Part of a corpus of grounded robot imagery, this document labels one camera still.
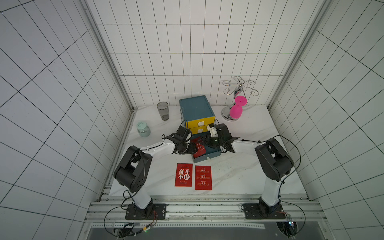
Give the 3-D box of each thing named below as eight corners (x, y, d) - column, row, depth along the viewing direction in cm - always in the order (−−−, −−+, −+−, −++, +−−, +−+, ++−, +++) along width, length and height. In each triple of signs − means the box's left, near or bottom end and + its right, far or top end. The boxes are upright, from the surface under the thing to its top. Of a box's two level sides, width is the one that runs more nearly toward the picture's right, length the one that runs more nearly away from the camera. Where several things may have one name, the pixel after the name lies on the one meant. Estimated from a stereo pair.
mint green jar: (138, 135, 105) (133, 127, 97) (142, 129, 108) (138, 120, 101) (147, 138, 103) (143, 130, 96) (151, 132, 107) (148, 123, 99)
